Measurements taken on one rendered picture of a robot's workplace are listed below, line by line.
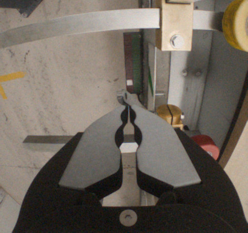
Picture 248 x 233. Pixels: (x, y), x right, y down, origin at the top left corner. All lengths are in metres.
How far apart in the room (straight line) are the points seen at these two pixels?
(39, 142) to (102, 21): 0.30
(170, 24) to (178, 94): 0.35
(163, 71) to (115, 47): 0.72
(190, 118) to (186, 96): 0.10
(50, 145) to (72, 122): 1.08
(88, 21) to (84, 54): 0.91
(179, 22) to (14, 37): 0.28
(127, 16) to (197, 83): 0.39
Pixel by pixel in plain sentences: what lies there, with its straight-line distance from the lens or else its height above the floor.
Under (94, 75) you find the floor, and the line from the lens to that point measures 1.17.
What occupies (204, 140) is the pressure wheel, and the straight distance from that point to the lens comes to 0.32.
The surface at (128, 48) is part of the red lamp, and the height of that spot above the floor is 0.70.
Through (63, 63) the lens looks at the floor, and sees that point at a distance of 1.22.
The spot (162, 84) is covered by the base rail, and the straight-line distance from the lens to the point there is 0.43.
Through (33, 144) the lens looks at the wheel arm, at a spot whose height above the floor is 0.86.
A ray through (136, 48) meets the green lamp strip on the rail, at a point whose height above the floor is 0.70.
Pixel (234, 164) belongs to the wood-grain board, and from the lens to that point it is 0.42.
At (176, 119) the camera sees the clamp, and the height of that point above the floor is 0.87.
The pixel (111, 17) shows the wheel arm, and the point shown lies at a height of 0.85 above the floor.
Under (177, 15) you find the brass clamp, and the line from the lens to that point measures 0.25.
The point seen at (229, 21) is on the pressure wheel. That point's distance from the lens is 0.25.
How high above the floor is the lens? 1.10
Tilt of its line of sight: 60 degrees down
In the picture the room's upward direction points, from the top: 178 degrees counter-clockwise
